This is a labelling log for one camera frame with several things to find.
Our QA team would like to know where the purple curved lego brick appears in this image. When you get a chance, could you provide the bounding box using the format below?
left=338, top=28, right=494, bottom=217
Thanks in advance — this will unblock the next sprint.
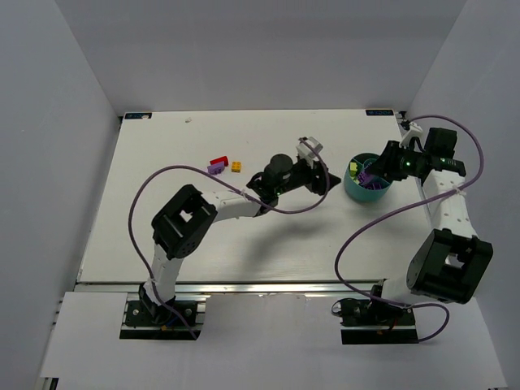
left=365, top=182, right=386, bottom=191

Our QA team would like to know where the long red lego brick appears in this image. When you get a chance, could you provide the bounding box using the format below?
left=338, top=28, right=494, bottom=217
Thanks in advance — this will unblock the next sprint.
left=210, top=156, right=229, bottom=167

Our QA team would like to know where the lilac arched lego brick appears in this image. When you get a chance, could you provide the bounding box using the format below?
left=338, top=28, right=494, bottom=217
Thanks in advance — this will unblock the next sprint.
left=207, top=162, right=225, bottom=176

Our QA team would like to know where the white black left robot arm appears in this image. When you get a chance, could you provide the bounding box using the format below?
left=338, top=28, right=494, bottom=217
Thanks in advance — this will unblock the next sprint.
left=139, top=154, right=341, bottom=325

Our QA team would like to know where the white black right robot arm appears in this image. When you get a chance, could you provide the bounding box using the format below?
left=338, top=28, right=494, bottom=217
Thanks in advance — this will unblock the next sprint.
left=366, top=128, right=493, bottom=305

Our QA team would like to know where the teal round divided container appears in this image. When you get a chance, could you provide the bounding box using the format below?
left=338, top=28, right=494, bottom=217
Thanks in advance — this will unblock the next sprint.
left=344, top=153, right=391, bottom=203

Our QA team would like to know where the blue label sticker right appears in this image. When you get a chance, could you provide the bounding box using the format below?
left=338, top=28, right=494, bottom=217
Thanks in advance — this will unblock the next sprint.
left=365, top=109, right=394, bottom=116

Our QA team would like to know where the blue label sticker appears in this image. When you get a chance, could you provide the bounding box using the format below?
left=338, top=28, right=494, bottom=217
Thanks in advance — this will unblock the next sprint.
left=365, top=109, right=394, bottom=116
left=123, top=112, right=152, bottom=120

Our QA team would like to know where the blue label sticker left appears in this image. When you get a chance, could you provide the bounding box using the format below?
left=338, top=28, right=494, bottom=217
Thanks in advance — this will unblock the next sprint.
left=123, top=112, right=152, bottom=120

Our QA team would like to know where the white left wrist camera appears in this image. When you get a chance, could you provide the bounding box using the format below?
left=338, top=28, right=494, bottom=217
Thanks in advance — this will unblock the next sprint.
left=296, top=136, right=323, bottom=167

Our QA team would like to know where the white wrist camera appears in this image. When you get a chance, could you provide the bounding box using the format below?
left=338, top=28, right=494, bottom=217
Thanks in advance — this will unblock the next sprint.
left=400, top=120, right=423, bottom=148
left=296, top=136, right=323, bottom=167

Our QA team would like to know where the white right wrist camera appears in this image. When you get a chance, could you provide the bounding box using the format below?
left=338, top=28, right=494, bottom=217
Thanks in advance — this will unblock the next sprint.
left=400, top=120, right=423, bottom=148

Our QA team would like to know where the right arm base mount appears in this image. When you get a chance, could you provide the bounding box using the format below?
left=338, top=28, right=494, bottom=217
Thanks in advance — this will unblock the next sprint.
left=331, top=298, right=418, bottom=345

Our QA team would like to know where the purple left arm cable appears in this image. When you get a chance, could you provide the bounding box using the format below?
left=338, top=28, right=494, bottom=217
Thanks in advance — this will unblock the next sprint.
left=128, top=137, right=330, bottom=340

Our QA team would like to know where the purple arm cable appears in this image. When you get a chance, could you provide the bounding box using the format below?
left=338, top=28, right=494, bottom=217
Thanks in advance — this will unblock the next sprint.
left=128, top=137, right=330, bottom=340
left=333, top=115, right=486, bottom=343

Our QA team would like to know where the aluminium table edge rail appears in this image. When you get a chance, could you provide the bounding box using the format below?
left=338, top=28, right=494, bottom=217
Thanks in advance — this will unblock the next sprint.
left=73, top=281, right=361, bottom=297

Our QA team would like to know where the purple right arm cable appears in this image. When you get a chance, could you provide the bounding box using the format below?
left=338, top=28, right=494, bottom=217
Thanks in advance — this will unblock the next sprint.
left=333, top=115, right=486, bottom=343

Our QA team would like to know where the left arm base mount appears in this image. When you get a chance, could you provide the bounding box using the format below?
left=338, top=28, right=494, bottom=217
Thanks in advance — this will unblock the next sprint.
left=119, top=299, right=203, bottom=341

